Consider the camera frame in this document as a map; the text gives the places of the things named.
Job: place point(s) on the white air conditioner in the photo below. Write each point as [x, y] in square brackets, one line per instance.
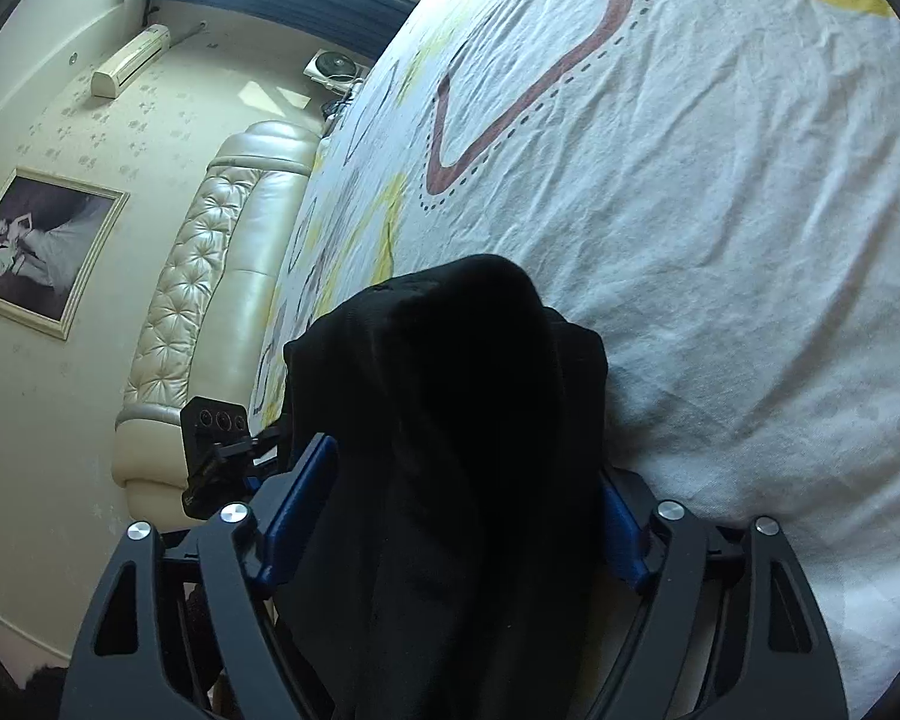
[129, 60]

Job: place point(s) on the cream leather headboard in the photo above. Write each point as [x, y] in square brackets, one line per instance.
[210, 277]

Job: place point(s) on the white desk fan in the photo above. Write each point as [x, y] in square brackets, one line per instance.
[335, 65]

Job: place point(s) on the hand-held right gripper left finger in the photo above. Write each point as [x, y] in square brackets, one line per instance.
[300, 495]

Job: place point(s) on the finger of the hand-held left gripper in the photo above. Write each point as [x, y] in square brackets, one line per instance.
[266, 471]
[259, 445]

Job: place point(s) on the patterned bed sheet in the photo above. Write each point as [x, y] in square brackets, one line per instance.
[720, 202]

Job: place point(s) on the black pants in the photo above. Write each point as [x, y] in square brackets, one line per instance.
[457, 427]

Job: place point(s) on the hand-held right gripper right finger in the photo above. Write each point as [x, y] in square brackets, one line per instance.
[619, 532]

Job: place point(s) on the framed wall photo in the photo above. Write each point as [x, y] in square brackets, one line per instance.
[41, 247]

